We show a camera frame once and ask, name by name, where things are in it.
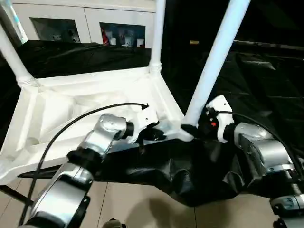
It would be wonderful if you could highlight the silver metal rail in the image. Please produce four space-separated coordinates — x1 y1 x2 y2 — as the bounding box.
233 40 304 51

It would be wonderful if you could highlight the black folding table stand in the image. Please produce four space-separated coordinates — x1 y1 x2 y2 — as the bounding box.
0 184 35 206

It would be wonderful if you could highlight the black work mat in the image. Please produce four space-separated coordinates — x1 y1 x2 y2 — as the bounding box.
0 39 304 208

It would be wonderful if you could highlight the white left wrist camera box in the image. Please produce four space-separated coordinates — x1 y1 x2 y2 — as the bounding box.
127 107 160 144

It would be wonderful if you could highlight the white plastic table leg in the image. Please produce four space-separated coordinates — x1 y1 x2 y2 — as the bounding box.
150 0 167 73
181 0 251 137
0 24 38 87

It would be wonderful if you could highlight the dark robot left foot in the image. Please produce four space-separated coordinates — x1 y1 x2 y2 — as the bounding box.
102 218 127 228

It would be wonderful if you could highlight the teal plastic object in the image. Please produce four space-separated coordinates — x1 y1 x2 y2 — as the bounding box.
0 0 28 44

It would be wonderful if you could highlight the white plastic table top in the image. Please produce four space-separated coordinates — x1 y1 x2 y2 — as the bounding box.
0 66 194 186

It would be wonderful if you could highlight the white glass-door cabinet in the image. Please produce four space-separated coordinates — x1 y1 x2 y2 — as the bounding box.
12 0 158 49

